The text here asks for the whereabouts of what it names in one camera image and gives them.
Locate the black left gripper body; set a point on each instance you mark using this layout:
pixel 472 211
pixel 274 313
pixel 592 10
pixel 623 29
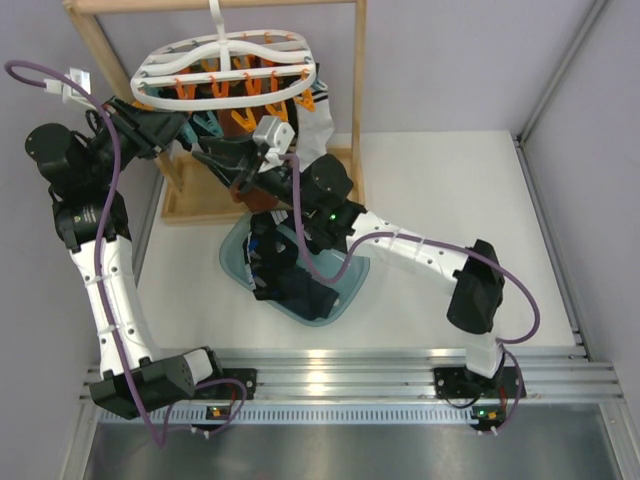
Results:
pixel 134 135

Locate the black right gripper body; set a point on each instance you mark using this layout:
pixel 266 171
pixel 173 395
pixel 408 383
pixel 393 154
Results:
pixel 280 182

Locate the teal clothes peg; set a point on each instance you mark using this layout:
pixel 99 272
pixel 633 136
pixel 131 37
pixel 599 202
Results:
pixel 200 124

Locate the white plastic clip hanger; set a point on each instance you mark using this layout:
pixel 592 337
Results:
pixel 226 70

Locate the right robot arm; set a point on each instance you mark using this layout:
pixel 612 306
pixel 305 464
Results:
pixel 331 229

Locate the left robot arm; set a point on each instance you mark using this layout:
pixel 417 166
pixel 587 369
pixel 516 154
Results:
pixel 91 219

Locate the orange clothes peg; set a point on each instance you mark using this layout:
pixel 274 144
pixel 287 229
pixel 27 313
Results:
pixel 245 119

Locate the brown hanging sock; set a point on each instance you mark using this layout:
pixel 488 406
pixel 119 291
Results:
pixel 255 199

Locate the white hanging sock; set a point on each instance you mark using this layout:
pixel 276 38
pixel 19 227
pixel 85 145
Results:
pixel 315 123

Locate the black striped sock in basin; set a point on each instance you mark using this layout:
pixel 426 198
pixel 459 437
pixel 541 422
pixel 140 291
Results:
pixel 269 255

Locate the dark navy sock in basin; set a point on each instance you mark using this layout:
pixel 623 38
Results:
pixel 297 291

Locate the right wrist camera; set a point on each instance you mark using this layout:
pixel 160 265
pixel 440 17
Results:
pixel 276 135

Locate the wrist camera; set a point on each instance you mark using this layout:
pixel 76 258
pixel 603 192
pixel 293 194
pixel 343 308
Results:
pixel 276 135
pixel 69 94

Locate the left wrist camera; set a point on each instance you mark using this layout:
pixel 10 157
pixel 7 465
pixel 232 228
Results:
pixel 69 94

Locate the aluminium mounting rail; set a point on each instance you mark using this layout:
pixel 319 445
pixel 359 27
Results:
pixel 395 387

